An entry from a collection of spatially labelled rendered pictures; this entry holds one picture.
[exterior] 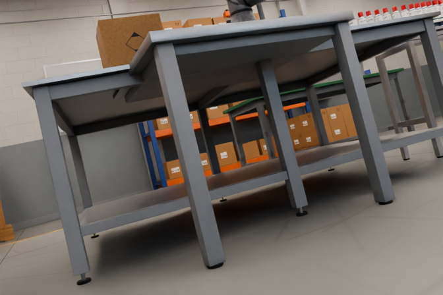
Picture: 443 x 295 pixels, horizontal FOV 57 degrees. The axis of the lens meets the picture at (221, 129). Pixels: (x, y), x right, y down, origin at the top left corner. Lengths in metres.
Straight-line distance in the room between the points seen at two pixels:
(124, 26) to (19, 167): 4.72
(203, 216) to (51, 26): 5.89
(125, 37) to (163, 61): 0.65
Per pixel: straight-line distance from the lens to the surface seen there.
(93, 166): 6.60
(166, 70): 1.44
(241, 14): 2.09
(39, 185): 6.56
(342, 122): 6.56
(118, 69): 1.80
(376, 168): 1.83
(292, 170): 1.95
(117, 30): 2.08
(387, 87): 3.25
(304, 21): 1.74
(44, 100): 1.81
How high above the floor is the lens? 0.37
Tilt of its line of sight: 3 degrees up
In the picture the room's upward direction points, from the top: 14 degrees counter-clockwise
